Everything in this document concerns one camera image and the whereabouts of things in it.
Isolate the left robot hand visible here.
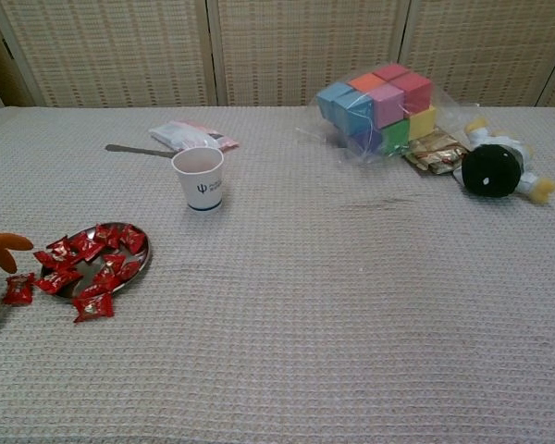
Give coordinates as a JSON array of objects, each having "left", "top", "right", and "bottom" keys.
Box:
[{"left": 0, "top": 232, "right": 35, "bottom": 325}]

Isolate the round metal plate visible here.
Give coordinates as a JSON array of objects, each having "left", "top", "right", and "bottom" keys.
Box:
[{"left": 39, "top": 221, "right": 153, "bottom": 302}]

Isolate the white paper cup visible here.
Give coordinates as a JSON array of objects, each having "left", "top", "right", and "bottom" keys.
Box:
[{"left": 170, "top": 146, "right": 226, "bottom": 214}]

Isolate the metal butter knife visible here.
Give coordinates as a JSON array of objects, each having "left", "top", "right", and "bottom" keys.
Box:
[{"left": 105, "top": 143, "right": 177, "bottom": 159}]

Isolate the white pink tissue packet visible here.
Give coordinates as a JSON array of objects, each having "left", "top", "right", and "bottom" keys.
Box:
[{"left": 147, "top": 118, "right": 241, "bottom": 153}]

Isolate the beige waffle tablecloth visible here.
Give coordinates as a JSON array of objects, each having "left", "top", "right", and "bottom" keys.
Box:
[{"left": 0, "top": 105, "right": 555, "bottom": 444}]

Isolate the clear plastic bag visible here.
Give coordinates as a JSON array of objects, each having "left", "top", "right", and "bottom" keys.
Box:
[{"left": 295, "top": 62, "right": 468, "bottom": 166}]

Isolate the light blue foam block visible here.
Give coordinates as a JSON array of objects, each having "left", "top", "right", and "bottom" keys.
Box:
[
  {"left": 335, "top": 90, "right": 376, "bottom": 136},
  {"left": 315, "top": 81, "right": 352, "bottom": 122}
]

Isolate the purple foam block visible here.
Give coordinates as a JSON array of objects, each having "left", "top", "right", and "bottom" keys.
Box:
[{"left": 350, "top": 127, "right": 384, "bottom": 154}]

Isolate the orange foam block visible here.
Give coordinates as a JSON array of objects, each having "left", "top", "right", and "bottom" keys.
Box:
[{"left": 349, "top": 72, "right": 388, "bottom": 93}]

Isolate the green foam block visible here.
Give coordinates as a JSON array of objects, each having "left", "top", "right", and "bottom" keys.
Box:
[{"left": 381, "top": 118, "right": 413, "bottom": 155}]

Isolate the pink foam block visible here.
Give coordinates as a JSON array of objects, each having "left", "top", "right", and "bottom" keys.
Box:
[{"left": 367, "top": 84, "right": 406, "bottom": 130}]

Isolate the red foam block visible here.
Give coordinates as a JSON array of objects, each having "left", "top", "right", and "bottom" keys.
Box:
[
  {"left": 392, "top": 72, "right": 434, "bottom": 117},
  {"left": 372, "top": 63, "right": 412, "bottom": 83}
]

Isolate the yellow foam block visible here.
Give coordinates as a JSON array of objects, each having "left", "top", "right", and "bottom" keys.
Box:
[{"left": 409, "top": 105, "right": 439, "bottom": 141}]

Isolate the gold foil packet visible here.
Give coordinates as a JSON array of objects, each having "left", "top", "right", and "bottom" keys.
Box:
[{"left": 401, "top": 129, "right": 471, "bottom": 177}]

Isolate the black headed plush doll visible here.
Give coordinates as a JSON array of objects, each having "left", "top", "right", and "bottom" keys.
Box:
[{"left": 452, "top": 117, "right": 555, "bottom": 205}]

